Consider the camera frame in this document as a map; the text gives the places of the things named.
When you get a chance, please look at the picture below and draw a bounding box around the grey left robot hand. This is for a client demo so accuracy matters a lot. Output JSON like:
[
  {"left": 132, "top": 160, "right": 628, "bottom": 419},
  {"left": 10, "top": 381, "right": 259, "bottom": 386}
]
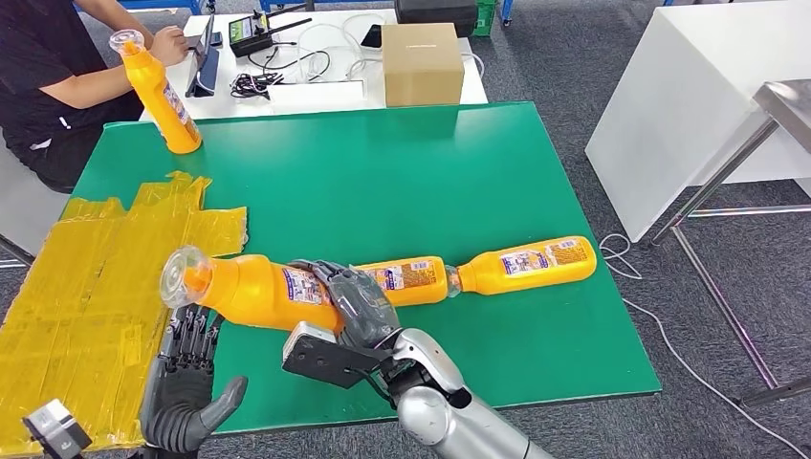
[{"left": 139, "top": 303, "right": 250, "bottom": 457}]

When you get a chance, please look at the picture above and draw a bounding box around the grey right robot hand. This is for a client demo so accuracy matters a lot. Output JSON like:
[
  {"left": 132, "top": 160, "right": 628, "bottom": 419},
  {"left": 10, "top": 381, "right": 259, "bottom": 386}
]
[{"left": 288, "top": 258, "right": 405, "bottom": 351}]

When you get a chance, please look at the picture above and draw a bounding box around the orange detergent bottle clear cap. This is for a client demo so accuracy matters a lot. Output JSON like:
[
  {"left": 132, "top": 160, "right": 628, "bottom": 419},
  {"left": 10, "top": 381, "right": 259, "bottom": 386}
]
[
  {"left": 445, "top": 235, "right": 598, "bottom": 297},
  {"left": 108, "top": 28, "right": 204, "bottom": 155},
  {"left": 159, "top": 245, "right": 346, "bottom": 334},
  {"left": 351, "top": 256, "right": 449, "bottom": 309}
]

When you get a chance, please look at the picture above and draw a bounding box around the yellow taped flattened cardboard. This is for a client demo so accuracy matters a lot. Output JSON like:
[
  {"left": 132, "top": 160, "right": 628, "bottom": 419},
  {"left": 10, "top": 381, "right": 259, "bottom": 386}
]
[{"left": 0, "top": 170, "right": 250, "bottom": 457}]

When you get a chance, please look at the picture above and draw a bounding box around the white flat box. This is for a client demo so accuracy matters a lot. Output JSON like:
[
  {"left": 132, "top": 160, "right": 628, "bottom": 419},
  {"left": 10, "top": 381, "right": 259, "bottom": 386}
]
[{"left": 268, "top": 80, "right": 367, "bottom": 116}]

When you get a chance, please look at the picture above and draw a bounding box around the brown cardboard box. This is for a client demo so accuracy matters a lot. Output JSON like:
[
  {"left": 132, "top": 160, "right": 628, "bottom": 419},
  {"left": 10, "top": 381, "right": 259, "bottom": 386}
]
[{"left": 381, "top": 23, "right": 466, "bottom": 108}]

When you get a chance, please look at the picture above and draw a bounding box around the tablet in dark case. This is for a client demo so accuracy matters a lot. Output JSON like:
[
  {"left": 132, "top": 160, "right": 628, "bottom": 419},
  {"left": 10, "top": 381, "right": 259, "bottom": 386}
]
[{"left": 185, "top": 15, "right": 222, "bottom": 99}]

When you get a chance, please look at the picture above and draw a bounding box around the black remote controller with antennas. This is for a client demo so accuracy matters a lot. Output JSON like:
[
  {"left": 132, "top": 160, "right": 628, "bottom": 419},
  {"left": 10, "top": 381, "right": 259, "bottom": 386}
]
[{"left": 229, "top": 11, "right": 314, "bottom": 59}]

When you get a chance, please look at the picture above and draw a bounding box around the black carrying case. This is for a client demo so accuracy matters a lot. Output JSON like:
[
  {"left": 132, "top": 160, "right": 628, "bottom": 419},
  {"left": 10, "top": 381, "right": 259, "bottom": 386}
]
[{"left": 393, "top": 0, "right": 479, "bottom": 39}]

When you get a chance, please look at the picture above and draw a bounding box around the green plastic crate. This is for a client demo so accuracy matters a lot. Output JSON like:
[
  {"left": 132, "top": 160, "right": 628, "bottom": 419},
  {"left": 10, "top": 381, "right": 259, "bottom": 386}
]
[{"left": 471, "top": 0, "right": 498, "bottom": 38}]

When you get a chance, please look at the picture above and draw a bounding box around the person's right hand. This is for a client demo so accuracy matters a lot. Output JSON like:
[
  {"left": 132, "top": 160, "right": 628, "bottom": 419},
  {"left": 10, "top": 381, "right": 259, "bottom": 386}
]
[{"left": 149, "top": 25, "right": 190, "bottom": 68}]

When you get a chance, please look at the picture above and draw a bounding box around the person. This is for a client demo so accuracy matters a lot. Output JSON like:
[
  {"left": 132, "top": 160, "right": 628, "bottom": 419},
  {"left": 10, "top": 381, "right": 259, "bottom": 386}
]
[{"left": 0, "top": 0, "right": 190, "bottom": 194}]

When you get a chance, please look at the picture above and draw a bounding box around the white cabinet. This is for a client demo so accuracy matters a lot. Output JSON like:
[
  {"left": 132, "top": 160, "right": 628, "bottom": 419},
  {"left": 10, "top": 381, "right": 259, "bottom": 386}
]
[{"left": 584, "top": 0, "right": 811, "bottom": 243}]

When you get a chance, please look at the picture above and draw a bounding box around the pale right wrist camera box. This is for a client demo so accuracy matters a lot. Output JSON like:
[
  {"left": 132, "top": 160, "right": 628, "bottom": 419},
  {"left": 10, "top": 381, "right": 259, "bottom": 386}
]
[{"left": 281, "top": 320, "right": 394, "bottom": 389}]

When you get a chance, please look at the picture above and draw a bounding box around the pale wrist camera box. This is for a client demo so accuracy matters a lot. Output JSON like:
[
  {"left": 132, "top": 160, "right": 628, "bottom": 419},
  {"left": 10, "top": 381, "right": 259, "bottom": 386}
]
[
  {"left": 22, "top": 399, "right": 93, "bottom": 459},
  {"left": 281, "top": 320, "right": 394, "bottom": 389}
]

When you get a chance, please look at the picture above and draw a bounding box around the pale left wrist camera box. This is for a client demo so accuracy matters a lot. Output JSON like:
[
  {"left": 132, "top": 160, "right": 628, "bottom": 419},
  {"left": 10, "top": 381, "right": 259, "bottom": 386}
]
[{"left": 22, "top": 399, "right": 93, "bottom": 459}]

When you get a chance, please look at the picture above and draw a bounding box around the white desk cable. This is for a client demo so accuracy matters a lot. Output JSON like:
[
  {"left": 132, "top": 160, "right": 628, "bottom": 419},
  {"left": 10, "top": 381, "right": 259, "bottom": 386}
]
[{"left": 294, "top": 12, "right": 384, "bottom": 83}]

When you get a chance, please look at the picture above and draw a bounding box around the black cable bundle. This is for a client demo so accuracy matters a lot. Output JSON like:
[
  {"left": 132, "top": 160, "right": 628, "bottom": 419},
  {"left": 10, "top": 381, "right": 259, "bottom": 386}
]
[{"left": 230, "top": 73, "right": 286, "bottom": 100}]

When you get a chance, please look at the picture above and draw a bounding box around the black looped desk cable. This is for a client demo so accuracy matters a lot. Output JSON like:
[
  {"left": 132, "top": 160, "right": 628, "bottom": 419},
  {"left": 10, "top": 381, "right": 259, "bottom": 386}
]
[{"left": 248, "top": 47, "right": 332, "bottom": 83}]

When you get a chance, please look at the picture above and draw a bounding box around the white floor cable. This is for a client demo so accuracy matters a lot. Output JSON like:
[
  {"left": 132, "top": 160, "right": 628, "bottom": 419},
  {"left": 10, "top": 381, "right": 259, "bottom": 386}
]
[{"left": 598, "top": 232, "right": 811, "bottom": 457}]

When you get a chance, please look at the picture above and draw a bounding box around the steel frame table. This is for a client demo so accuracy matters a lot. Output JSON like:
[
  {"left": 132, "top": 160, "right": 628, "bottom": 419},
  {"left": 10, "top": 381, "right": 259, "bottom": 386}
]
[{"left": 652, "top": 78, "right": 811, "bottom": 406}]

